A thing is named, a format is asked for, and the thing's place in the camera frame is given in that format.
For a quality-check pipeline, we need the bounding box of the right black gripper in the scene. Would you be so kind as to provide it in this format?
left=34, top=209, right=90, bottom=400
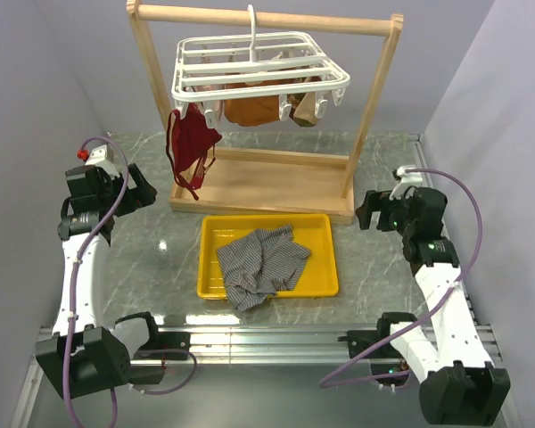
left=354, top=187, right=416, bottom=236

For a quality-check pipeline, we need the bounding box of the red underwear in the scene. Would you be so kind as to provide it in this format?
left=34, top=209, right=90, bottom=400
left=165, top=104, right=222, bottom=201

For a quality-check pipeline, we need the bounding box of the grey striped underwear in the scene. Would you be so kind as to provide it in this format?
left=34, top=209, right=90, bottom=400
left=216, top=225, right=311, bottom=312

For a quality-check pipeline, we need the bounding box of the white plastic clip hanger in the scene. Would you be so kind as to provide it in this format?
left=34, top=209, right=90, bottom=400
left=171, top=5, right=350, bottom=128

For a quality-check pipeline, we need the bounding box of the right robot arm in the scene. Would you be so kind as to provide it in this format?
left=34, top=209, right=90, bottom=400
left=356, top=187, right=511, bottom=426

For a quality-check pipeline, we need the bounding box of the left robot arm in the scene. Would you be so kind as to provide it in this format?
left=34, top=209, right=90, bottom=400
left=36, top=163, right=162, bottom=399

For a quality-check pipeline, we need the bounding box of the orange underwear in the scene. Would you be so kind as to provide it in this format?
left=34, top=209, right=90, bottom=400
left=224, top=95, right=279, bottom=127

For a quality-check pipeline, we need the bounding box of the wooden hanging rack stand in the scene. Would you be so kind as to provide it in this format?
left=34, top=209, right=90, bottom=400
left=126, top=1, right=404, bottom=224

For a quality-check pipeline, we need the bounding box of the yellow plastic tray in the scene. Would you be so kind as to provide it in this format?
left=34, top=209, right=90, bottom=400
left=196, top=213, right=340, bottom=300

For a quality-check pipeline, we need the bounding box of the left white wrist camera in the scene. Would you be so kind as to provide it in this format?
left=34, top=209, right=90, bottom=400
left=78, top=144, right=119, bottom=178

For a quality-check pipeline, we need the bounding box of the aluminium mounting rail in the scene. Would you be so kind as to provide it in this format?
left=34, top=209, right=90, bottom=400
left=8, top=324, right=505, bottom=428

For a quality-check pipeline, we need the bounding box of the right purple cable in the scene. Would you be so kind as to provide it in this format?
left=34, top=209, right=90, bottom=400
left=318, top=168, right=484, bottom=390

